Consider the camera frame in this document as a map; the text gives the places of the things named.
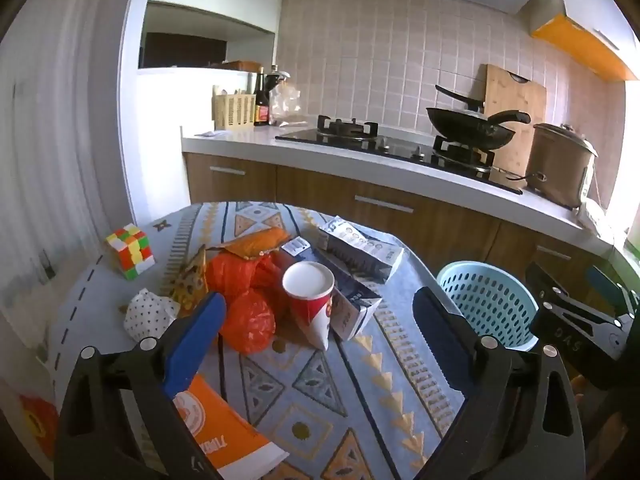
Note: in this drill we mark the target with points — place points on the orange upper cabinet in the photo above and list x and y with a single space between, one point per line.
584 48

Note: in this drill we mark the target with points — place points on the black gas stove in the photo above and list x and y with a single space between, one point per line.
444 155

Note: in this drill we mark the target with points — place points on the red white paper cup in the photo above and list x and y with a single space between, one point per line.
309 286

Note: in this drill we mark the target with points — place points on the beige utensil basket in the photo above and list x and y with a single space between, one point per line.
232 111

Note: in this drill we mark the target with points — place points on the wooden kitchen cabinet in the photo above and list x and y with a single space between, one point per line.
439 233

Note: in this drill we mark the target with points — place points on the white blue milk carton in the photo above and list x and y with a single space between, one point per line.
367 255

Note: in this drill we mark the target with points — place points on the orange foil snack wrapper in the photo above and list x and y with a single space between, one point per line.
255 245

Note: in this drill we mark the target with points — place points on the patterned blue tablecloth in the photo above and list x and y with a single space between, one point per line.
374 407

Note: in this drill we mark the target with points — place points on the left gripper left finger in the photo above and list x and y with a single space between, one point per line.
95 439

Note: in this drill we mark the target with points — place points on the orange white paper box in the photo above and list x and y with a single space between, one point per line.
236 449

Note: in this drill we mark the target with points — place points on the rubik's cube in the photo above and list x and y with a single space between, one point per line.
132 251

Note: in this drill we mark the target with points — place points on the black wok pan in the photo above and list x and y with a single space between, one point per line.
471 127

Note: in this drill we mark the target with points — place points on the polka dot white paper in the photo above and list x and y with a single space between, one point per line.
149 315

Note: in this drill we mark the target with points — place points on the red plastic bag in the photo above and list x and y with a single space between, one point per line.
254 297

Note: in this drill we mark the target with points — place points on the patterned yellow chip wrapper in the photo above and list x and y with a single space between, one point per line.
190 287

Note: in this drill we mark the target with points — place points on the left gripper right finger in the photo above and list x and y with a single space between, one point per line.
518 418

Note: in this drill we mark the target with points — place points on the light blue trash basket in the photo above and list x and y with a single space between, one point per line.
492 301

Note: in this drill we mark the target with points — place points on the brown rice cooker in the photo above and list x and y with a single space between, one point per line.
560 165

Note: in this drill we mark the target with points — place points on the dark soy sauce bottle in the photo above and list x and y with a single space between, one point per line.
261 108

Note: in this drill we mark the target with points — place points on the clear plastic bag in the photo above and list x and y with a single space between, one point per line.
288 106

